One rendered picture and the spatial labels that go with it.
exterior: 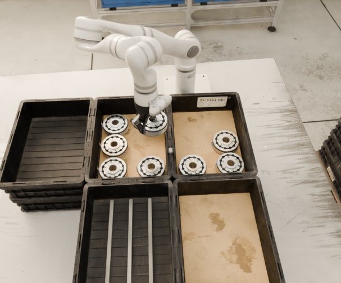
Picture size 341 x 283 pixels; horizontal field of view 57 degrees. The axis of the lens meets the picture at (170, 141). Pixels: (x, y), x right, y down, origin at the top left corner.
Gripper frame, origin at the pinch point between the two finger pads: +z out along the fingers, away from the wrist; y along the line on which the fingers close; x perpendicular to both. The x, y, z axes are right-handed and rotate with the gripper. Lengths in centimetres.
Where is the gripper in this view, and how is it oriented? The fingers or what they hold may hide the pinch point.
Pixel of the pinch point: (147, 126)
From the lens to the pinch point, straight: 112.3
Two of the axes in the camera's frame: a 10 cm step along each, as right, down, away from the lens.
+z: -0.3, 5.9, 8.1
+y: -6.3, 6.1, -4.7
